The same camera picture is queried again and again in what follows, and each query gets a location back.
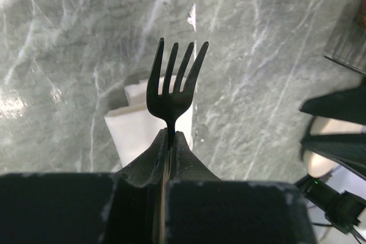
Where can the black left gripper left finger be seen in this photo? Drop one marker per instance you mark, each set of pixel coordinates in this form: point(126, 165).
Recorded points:
point(122, 207)

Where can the beige round plate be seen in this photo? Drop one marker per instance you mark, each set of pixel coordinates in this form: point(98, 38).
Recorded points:
point(330, 142)

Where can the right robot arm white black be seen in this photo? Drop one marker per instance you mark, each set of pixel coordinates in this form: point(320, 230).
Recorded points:
point(341, 210)

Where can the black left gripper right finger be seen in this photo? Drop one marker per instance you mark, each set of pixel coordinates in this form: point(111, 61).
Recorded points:
point(203, 211)

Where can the black wire dish rack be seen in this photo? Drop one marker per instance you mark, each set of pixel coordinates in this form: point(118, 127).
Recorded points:
point(346, 45)

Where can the black fork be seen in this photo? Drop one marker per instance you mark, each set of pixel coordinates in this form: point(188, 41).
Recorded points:
point(176, 96)

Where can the white cloth napkin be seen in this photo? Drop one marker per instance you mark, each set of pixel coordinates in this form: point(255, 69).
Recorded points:
point(133, 128)

